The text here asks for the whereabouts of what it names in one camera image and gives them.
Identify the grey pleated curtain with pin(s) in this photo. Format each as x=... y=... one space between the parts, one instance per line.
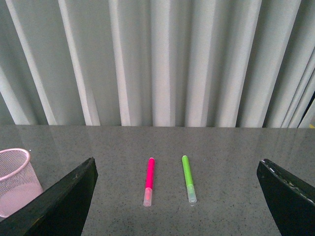
x=193 y=63

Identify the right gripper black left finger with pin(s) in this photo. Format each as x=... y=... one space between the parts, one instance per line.
x=61 y=210

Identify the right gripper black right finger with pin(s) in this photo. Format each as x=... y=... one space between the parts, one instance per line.
x=290 y=200

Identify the pink mesh pen cup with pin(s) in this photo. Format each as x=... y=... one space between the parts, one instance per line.
x=19 y=184

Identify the green highlighter pen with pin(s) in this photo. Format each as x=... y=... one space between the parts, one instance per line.
x=188 y=180

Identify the pink highlighter pen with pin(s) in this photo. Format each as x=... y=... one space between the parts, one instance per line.
x=147 y=201

